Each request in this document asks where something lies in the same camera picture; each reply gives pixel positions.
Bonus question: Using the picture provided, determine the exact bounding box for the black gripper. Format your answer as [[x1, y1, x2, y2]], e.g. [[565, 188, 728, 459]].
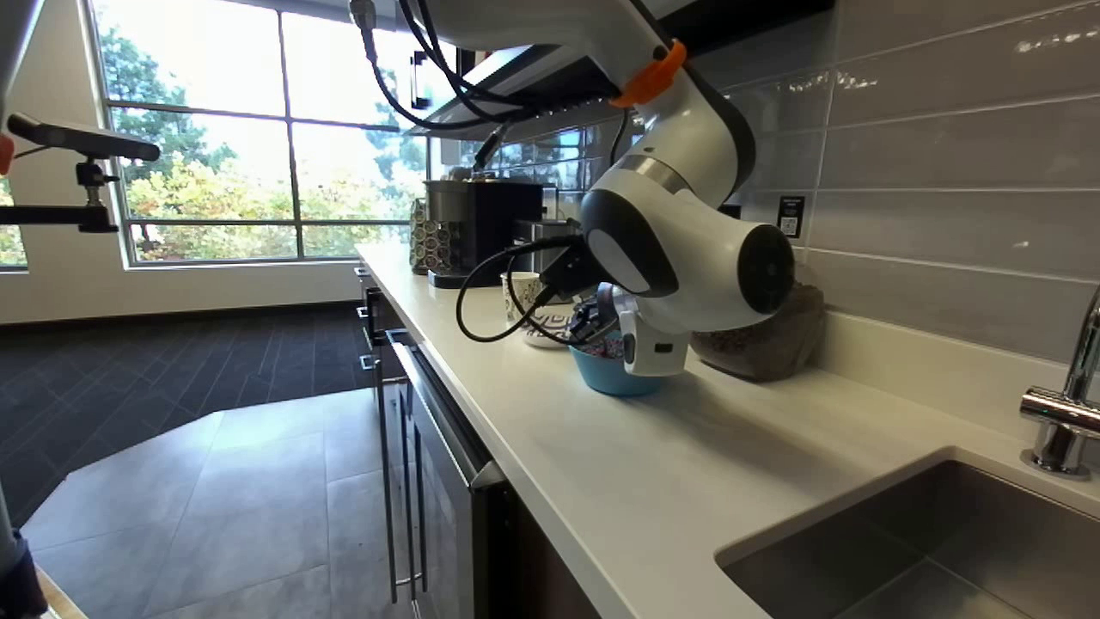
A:
[[566, 286, 633, 354]]

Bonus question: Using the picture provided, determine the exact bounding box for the blue bowl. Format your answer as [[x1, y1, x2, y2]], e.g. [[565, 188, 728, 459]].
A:
[[566, 339, 670, 401]]

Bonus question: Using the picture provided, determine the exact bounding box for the coffee pod holder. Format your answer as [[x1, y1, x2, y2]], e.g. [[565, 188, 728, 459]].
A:
[[406, 196, 448, 279]]

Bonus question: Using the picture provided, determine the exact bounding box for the glass door beverage fridge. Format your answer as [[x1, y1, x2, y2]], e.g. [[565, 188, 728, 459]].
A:
[[361, 323, 510, 619]]

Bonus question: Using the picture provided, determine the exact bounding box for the dark wood base cabinet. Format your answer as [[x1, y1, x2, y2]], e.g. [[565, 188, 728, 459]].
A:
[[484, 479, 606, 619]]

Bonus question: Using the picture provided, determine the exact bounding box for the steel undermount sink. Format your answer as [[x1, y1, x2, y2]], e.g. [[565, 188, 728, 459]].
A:
[[711, 443, 1100, 619]]

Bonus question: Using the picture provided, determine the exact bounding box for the large glass window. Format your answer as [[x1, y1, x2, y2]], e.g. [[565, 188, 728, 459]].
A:
[[82, 0, 438, 268]]

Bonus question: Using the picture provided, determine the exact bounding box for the chrome faucet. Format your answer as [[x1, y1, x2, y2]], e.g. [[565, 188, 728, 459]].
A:
[[1013, 282, 1100, 481]]

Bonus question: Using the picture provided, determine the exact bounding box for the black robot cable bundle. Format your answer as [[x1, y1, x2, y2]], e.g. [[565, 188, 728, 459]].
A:
[[346, 0, 646, 348]]

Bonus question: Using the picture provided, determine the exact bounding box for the black wall plate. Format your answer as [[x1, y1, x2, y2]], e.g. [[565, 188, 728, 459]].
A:
[[775, 191, 808, 240]]

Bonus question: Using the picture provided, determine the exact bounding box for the orange cable clip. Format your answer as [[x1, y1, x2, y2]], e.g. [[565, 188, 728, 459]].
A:
[[607, 36, 691, 113]]

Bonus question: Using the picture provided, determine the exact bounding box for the dark wall shelf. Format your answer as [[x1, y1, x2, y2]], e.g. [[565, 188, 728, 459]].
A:
[[425, 0, 840, 142]]

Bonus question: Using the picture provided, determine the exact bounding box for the black camera on stand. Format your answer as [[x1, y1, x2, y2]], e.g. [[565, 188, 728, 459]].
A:
[[0, 108, 165, 237]]

